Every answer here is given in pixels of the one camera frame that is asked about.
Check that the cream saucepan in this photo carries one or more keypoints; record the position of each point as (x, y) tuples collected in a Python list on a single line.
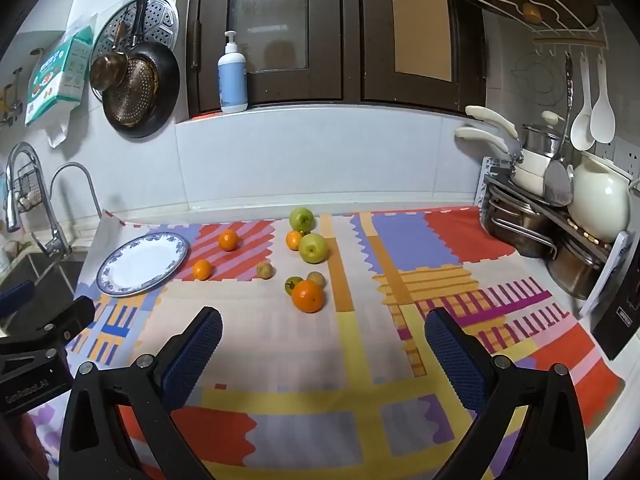
[(480, 135), (492, 119)]

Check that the black induction cooker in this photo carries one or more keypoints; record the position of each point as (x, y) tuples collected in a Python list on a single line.
[(617, 320)]

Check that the green and white box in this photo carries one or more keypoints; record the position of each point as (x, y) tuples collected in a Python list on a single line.
[(55, 77)]

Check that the colourful patterned tablecloth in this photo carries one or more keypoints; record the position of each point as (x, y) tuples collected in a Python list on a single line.
[(310, 350)]

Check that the steel sink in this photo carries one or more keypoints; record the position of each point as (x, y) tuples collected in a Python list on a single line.
[(55, 270)]

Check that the tall chrome faucet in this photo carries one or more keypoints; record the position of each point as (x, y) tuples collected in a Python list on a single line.
[(12, 210)]

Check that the white rice paddle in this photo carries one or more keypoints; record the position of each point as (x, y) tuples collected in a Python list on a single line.
[(602, 120)]

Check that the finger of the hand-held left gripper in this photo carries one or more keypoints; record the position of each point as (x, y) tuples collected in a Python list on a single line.
[(17, 294), (75, 317)]

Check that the perforated metal steamer plate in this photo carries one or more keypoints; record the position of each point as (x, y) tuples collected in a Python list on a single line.
[(162, 15)]

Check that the chrome gooseneck faucet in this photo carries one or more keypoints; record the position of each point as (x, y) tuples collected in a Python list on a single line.
[(55, 245)]

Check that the wall socket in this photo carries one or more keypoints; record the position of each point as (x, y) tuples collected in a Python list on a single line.
[(625, 152)]

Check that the metal wall tap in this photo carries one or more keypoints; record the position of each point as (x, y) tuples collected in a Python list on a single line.
[(14, 105)]

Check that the blue pump bottle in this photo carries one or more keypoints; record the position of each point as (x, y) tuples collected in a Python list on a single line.
[(232, 75)]

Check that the white kettle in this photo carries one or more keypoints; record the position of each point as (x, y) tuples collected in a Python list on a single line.
[(600, 200)]

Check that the copper strainer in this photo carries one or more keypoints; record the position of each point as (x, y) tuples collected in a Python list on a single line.
[(135, 92)]

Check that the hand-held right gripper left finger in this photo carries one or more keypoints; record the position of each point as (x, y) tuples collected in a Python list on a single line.
[(192, 360)]

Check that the blue rimmed white plate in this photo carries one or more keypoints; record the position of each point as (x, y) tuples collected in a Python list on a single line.
[(135, 267)]

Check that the small green tomato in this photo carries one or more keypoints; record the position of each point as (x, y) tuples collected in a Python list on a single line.
[(290, 283)]

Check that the small brown fruit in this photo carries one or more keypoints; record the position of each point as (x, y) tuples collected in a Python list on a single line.
[(265, 270), (316, 278)]

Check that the white spoon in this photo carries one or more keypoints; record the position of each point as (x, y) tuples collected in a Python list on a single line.
[(581, 132)]

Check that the steel pot with lid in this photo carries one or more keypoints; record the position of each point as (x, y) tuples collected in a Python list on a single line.
[(542, 142)]

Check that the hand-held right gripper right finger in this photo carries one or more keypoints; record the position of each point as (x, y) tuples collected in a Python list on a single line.
[(457, 360)]

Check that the orange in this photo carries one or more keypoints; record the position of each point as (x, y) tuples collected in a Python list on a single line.
[(308, 296), (293, 240), (228, 240), (202, 269)]

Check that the green apple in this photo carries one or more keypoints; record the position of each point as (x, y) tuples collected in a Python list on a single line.
[(313, 248), (302, 219)]

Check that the dark brown window frame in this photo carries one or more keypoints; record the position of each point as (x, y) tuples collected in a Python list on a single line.
[(192, 60), (375, 35)]

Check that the small copper pot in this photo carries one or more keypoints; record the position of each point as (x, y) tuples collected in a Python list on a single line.
[(107, 70)]

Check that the kitchen pot rack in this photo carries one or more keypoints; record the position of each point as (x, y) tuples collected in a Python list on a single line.
[(492, 170)]

